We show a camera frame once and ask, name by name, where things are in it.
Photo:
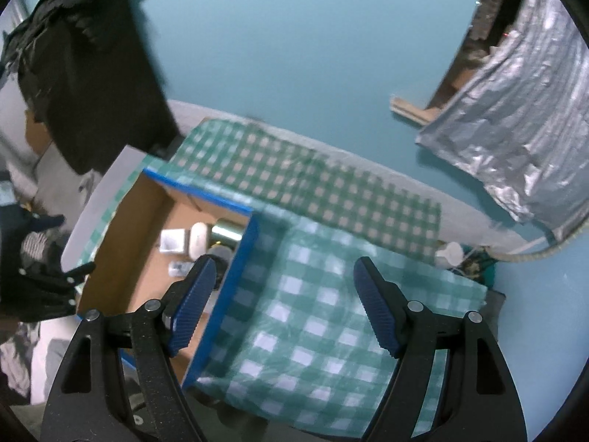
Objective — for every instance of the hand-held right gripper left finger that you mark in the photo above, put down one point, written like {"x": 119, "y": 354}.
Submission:
{"x": 193, "y": 306}

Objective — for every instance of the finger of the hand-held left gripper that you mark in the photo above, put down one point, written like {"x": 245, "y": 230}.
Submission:
{"x": 50, "y": 285}
{"x": 32, "y": 222}

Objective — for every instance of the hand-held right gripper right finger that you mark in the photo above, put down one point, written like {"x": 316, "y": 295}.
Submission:
{"x": 375, "y": 308}

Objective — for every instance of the white wall charger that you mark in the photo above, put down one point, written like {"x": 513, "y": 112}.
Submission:
{"x": 173, "y": 241}
{"x": 181, "y": 268}

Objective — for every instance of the grey hexagonal case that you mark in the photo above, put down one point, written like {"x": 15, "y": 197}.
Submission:
{"x": 220, "y": 253}

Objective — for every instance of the white earbud case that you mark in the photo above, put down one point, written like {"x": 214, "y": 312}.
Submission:
{"x": 199, "y": 239}

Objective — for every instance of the blue cardboard box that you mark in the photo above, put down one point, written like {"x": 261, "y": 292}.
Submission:
{"x": 138, "y": 248}

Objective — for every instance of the round green tin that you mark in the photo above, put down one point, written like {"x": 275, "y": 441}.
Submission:
{"x": 228, "y": 231}

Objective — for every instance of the striped cloth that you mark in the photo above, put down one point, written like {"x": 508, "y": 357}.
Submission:
{"x": 36, "y": 246}

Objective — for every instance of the large-check green tablecloth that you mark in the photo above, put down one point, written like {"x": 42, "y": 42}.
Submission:
{"x": 299, "y": 322}

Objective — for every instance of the small white container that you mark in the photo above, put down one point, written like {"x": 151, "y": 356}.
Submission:
{"x": 448, "y": 254}

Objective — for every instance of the black cushion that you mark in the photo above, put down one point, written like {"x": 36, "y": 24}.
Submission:
{"x": 494, "y": 301}

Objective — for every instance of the small-check green tablecloth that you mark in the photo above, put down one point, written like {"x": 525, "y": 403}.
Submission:
{"x": 299, "y": 179}

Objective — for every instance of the black hanging garment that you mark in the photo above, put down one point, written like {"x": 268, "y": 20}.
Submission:
{"x": 92, "y": 64}

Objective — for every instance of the wooden window ledge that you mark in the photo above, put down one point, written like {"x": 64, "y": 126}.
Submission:
{"x": 409, "y": 109}

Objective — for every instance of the silver foil curtain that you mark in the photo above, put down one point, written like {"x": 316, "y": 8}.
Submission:
{"x": 520, "y": 124}

